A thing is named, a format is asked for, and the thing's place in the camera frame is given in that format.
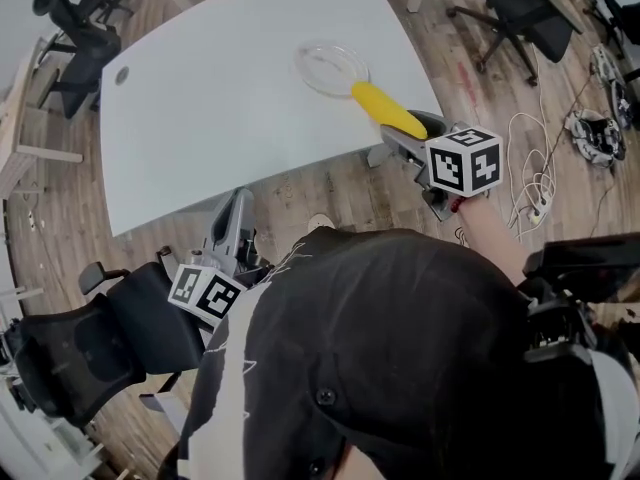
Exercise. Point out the black and white top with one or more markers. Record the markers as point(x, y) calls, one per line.
point(400, 318)

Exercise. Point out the white and black device bundle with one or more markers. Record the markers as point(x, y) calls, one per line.
point(595, 138)
point(612, 88)

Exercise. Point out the light wooden side table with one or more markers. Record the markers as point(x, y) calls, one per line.
point(15, 163)

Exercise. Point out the white table leg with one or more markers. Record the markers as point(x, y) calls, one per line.
point(380, 155)

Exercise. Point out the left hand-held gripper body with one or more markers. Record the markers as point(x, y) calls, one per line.
point(210, 295)

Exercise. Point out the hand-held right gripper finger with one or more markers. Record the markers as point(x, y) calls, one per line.
point(407, 147)
point(437, 124)

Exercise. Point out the white power strip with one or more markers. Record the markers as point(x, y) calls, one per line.
point(539, 210)

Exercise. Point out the white cabinet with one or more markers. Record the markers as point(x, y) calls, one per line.
point(35, 443)

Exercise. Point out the round white floor disc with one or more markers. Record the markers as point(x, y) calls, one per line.
point(321, 221)

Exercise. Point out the person's right forearm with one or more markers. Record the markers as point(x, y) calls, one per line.
point(492, 238)

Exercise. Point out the black mesh office chair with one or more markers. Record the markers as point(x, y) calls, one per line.
point(75, 348)

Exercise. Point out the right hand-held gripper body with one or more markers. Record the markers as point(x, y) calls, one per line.
point(450, 168)

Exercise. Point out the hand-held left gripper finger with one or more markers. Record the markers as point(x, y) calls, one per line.
point(212, 233)
point(242, 228)

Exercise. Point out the black shoulder device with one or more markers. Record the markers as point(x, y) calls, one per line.
point(560, 333)

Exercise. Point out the clear glass plate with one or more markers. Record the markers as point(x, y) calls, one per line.
point(325, 68)

